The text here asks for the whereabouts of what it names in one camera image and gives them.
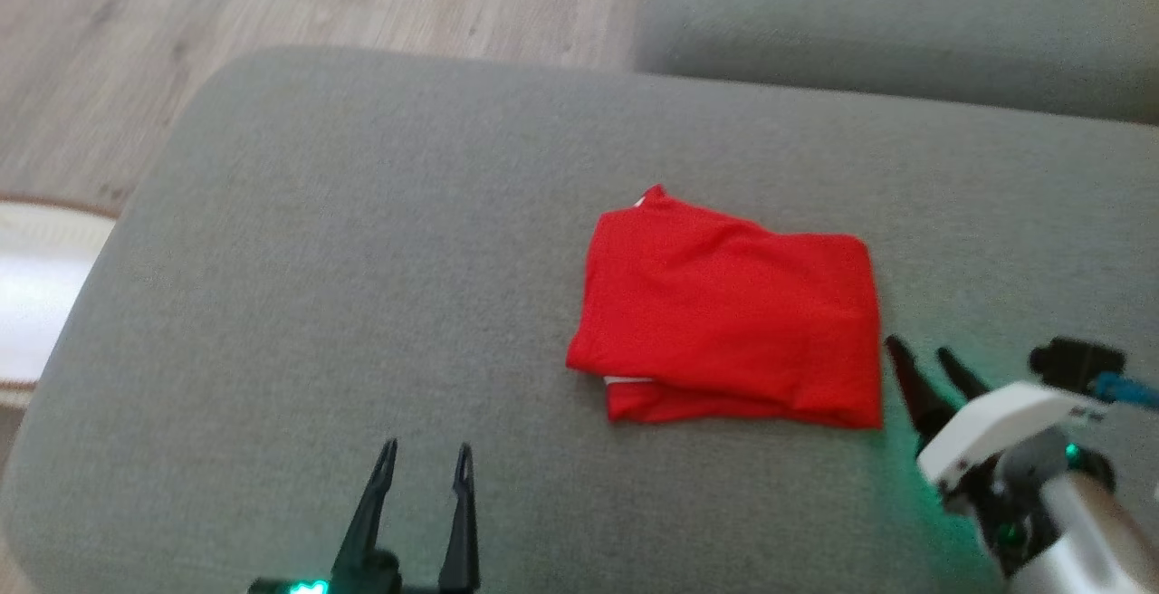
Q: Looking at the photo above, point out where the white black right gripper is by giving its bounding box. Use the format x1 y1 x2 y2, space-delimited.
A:
884 333 1116 570

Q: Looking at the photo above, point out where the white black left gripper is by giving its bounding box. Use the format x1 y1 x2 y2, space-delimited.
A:
248 437 482 594

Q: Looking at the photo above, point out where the red jersey with white sleeves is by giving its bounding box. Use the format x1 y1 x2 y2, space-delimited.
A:
565 183 885 431

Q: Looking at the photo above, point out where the grey fabric sofa cushion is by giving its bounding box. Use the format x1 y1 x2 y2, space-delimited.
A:
633 0 1159 126

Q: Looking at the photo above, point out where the white rug with brown border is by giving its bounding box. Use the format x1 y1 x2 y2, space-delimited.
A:
0 195 120 411

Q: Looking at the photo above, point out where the blue right cable connector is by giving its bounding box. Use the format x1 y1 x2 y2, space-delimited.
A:
1090 371 1159 413

